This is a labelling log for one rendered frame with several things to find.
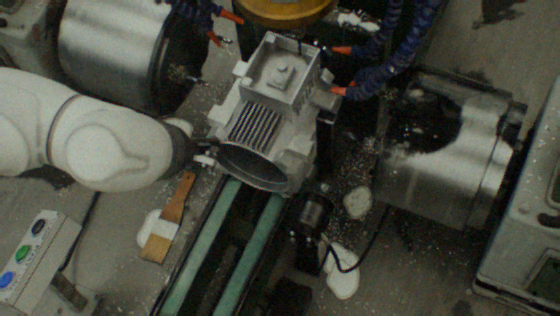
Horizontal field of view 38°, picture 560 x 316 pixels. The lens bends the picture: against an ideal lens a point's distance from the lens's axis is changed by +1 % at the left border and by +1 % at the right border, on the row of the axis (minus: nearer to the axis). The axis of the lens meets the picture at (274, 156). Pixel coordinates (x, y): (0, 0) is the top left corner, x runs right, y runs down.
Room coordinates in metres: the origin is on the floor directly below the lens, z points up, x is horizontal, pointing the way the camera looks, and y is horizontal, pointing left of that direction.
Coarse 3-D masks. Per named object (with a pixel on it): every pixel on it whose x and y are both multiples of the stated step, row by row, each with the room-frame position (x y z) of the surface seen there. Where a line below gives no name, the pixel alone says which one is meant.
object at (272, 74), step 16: (272, 48) 0.81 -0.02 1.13; (288, 48) 0.81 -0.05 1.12; (304, 48) 0.79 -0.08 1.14; (256, 64) 0.78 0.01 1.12; (272, 64) 0.78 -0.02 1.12; (288, 64) 0.77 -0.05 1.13; (304, 64) 0.77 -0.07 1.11; (240, 80) 0.74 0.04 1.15; (256, 80) 0.76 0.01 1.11; (272, 80) 0.74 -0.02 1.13; (288, 80) 0.74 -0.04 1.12; (304, 80) 0.73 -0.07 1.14; (240, 96) 0.73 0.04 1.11; (256, 96) 0.72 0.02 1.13; (272, 96) 0.70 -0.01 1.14; (304, 96) 0.72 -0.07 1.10; (288, 112) 0.68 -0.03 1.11
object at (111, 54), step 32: (96, 0) 0.94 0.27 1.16; (128, 0) 0.92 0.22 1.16; (160, 0) 0.92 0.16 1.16; (192, 0) 0.94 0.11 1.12; (64, 32) 0.91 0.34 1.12; (96, 32) 0.88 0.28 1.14; (128, 32) 0.87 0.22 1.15; (160, 32) 0.85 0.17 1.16; (192, 32) 0.91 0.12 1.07; (64, 64) 0.88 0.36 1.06; (96, 64) 0.84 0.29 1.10; (128, 64) 0.82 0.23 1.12; (160, 64) 0.82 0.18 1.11; (192, 64) 0.89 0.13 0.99; (128, 96) 0.80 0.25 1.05; (160, 96) 0.80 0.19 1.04
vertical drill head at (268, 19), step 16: (240, 0) 0.76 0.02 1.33; (256, 0) 0.75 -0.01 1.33; (272, 0) 0.75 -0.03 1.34; (288, 0) 0.74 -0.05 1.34; (304, 0) 0.74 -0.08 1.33; (320, 0) 0.74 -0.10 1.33; (336, 0) 0.75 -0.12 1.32; (256, 16) 0.73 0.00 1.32; (272, 16) 0.72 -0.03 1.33; (288, 16) 0.72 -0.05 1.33; (304, 16) 0.72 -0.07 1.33; (320, 16) 0.72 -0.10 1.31; (256, 32) 0.78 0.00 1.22; (304, 32) 0.74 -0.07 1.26
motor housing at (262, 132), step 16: (240, 112) 0.71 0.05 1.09; (256, 112) 0.70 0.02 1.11; (272, 112) 0.70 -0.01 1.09; (304, 112) 0.70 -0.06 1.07; (336, 112) 0.73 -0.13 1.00; (224, 128) 0.70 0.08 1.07; (240, 128) 0.68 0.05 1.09; (256, 128) 0.67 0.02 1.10; (272, 128) 0.66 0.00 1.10; (288, 128) 0.67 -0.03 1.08; (304, 128) 0.68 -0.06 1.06; (224, 144) 0.70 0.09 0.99; (240, 144) 0.65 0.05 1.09; (256, 144) 0.64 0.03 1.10; (272, 144) 0.64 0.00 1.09; (224, 160) 0.68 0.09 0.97; (240, 160) 0.69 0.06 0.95; (256, 160) 0.69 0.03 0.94; (240, 176) 0.66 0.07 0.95; (256, 176) 0.66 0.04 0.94; (272, 176) 0.65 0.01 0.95; (288, 176) 0.60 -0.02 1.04; (304, 176) 0.61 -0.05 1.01; (272, 192) 0.62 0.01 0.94
